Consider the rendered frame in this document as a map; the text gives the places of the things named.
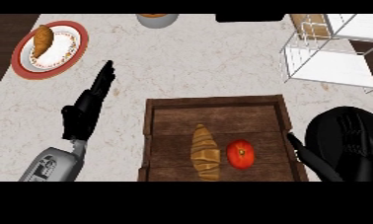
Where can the red rimmed white plate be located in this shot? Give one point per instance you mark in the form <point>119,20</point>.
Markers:
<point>50,49</point>

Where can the brown wooden tray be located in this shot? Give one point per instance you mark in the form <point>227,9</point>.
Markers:
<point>221,139</point>

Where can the golden croissant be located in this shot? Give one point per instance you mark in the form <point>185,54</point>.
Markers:
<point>41,39</point>

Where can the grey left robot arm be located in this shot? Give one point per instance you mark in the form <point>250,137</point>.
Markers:
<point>53,165</point>

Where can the red tomato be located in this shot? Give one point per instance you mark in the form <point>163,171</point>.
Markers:
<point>240,154</point>

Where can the tan wooden board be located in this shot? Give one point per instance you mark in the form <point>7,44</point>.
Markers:
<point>309,25</point>

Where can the black appliance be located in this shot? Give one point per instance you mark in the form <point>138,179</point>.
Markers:
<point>249,17</point>

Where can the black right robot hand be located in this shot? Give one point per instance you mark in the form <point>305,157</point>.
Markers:
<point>345,142</point>

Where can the grey bowl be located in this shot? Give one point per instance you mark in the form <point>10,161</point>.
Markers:
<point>156,20</point>

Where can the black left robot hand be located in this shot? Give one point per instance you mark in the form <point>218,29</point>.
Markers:
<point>85,109</point>

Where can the brown croissant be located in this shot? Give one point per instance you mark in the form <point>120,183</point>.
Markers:
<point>203,154</point>

